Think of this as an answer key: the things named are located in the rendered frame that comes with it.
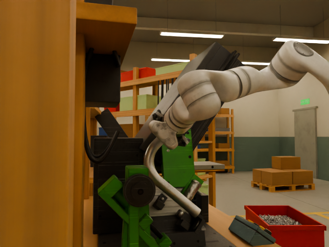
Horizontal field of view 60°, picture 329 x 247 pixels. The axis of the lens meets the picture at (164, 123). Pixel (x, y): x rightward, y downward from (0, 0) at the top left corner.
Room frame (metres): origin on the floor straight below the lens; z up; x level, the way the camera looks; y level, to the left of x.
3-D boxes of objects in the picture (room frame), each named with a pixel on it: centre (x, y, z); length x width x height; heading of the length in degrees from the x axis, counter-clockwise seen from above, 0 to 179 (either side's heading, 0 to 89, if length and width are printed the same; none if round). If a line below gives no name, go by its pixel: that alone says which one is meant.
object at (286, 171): (7.00, -2.86, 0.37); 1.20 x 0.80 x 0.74; 106
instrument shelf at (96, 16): (1.05, 0.29, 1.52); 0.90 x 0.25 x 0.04; 14
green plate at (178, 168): (1.05, -0.04, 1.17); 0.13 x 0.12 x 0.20; 14
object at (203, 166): (1.21, -0.04, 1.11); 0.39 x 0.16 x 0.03; 104
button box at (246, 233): (1.00, -0.30, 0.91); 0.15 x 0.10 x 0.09; 14
